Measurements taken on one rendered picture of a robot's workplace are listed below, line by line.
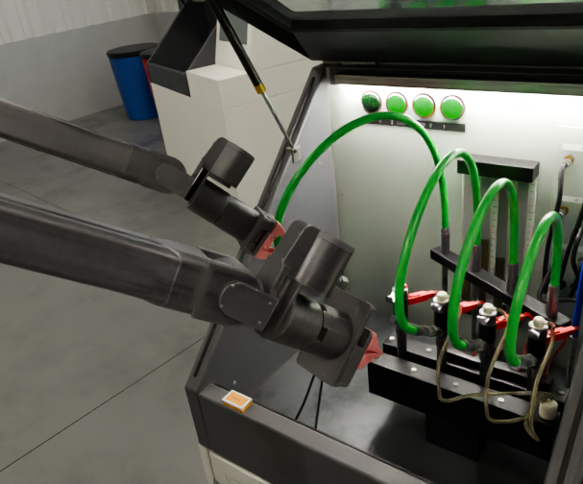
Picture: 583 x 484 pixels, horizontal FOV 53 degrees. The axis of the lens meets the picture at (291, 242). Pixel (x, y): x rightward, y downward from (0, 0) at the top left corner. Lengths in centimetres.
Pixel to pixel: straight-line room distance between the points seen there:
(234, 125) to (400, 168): 255
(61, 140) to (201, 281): 45
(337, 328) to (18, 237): 33
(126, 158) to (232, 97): 284
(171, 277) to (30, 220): 13
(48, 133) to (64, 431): 193
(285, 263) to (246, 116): 324
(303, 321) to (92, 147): 47
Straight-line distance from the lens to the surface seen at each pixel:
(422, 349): 117
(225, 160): 93
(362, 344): 68
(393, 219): 136
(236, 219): 93
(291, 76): 393
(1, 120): 96
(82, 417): 275
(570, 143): 116
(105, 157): 93
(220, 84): 369
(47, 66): 765
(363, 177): 136
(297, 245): 58
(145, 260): 54
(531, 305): 110
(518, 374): 111
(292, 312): 59
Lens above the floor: 172
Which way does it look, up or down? 28 degrees down
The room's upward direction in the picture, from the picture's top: 8 degrees counter-clockwise
